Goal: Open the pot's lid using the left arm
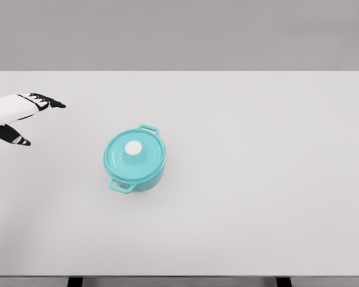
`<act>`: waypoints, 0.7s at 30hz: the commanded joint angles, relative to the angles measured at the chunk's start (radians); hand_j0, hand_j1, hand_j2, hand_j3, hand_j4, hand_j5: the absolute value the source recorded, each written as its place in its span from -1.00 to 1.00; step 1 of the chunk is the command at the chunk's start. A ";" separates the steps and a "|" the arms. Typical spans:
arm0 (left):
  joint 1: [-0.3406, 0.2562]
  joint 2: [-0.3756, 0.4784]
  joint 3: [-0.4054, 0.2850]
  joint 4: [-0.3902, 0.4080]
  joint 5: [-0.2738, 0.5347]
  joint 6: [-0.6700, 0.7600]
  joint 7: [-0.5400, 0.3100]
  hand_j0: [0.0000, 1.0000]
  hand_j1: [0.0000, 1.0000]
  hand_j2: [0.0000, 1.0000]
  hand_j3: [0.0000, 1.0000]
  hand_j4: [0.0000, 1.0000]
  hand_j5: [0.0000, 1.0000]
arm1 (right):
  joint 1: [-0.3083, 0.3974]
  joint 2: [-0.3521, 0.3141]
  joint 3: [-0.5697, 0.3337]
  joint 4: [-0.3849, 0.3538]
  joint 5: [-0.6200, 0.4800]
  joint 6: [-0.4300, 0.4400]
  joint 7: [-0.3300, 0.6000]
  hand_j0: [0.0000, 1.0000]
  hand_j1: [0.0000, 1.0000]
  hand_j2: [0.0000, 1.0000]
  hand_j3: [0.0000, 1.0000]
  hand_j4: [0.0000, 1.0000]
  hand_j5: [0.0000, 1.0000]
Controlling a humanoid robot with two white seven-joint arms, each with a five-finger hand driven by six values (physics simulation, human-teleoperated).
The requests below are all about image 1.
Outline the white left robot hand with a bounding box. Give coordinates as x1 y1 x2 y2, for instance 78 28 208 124
0 92 67 147

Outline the turquoise lid with white knob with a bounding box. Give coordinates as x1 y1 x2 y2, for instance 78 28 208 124
104 129 166 182

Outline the turquoise pot with handles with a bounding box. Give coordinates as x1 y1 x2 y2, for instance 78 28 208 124
104 124 168 194

